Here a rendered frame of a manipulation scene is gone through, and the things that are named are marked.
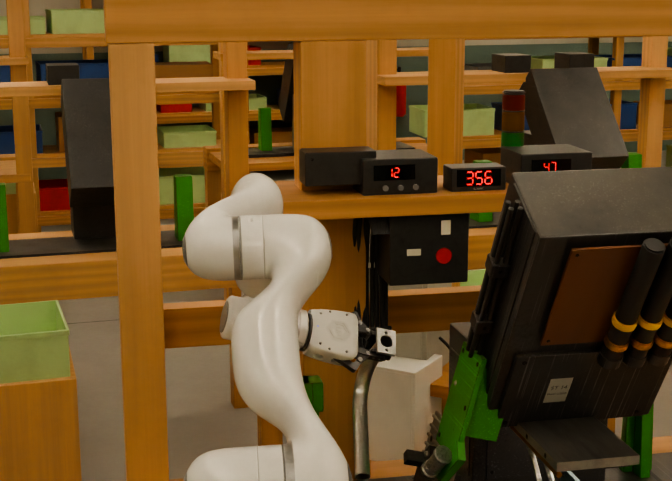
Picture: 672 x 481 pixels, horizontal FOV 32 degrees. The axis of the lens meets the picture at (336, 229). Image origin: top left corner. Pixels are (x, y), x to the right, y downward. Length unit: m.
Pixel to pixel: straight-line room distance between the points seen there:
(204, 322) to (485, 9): 0.90
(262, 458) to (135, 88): 1.01
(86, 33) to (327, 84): 6.58
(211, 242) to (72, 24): 7.21
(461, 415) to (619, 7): 0.95
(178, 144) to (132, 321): 6.68
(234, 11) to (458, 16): 0.47
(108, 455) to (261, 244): 3.44
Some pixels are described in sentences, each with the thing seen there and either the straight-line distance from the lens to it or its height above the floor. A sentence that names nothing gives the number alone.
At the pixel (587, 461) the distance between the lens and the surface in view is 2.20.
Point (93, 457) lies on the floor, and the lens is 5.17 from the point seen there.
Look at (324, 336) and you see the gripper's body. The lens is 2.28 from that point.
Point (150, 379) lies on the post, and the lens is 2.54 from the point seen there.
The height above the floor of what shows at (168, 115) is 0.68.
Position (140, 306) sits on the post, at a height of 1.31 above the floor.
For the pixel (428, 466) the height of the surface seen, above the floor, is 1.05.
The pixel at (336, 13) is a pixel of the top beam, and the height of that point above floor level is 1.90.
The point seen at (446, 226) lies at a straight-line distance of 2.45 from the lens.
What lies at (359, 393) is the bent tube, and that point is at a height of 1.16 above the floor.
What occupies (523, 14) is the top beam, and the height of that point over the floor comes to 1.90.
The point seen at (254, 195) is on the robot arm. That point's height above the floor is 1.64.
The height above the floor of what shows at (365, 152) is 1.63.
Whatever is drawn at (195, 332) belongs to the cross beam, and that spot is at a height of 1.22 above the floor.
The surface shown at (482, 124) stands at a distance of 9.80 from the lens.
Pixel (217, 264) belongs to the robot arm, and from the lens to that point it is 1.80.
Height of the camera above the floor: 1.98
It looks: 12 degrees down
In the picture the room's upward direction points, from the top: straight up
